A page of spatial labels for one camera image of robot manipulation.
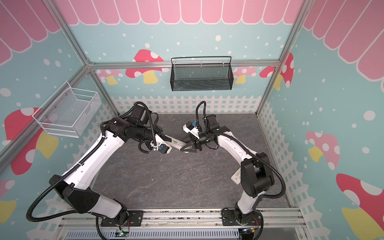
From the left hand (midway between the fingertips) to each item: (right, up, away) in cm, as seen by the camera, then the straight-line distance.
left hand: (167, 139), depth 72 cm
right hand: (+7, -4, +4) cm, 8 cm away
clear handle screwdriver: (+28, -11, +27) cm, 40 cm away
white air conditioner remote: (+38, -23, +15) cm, 47 cm away
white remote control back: (+4, -2, 0) cm, 4 cm away
